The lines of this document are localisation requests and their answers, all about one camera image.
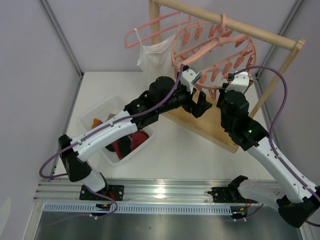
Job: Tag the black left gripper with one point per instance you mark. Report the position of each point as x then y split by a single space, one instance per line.
194 107

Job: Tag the pink round clip hanger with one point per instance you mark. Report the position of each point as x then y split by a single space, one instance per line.
213 50

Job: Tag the white plastic basket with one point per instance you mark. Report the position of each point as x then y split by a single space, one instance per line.
104 111

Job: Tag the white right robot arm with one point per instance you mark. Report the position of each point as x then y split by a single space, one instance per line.
298 197

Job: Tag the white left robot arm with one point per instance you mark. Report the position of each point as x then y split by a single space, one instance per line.
163 95

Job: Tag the pink clothes hanger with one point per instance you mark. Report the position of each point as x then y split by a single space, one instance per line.
156 30

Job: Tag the wooden clothes rack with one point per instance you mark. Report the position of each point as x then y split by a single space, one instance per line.
209 126

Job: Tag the white camisole top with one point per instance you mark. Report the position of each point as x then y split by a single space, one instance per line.
155 60

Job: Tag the magenta striped sock yellow cuff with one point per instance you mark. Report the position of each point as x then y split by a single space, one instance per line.
96 123

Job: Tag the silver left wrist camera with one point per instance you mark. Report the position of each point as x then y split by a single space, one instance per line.
189 78

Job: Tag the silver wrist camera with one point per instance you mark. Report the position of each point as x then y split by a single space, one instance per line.
238 82
189 78

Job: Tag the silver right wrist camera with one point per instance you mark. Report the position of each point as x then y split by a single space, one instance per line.
238 82

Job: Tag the aluminium mounting rail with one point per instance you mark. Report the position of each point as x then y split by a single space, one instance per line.
136 191

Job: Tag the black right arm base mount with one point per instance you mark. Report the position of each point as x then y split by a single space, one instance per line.
224 195

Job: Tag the white slotted cable duct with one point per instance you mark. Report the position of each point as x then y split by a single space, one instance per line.
126 208

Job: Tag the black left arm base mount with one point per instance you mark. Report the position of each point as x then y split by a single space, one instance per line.
116 192

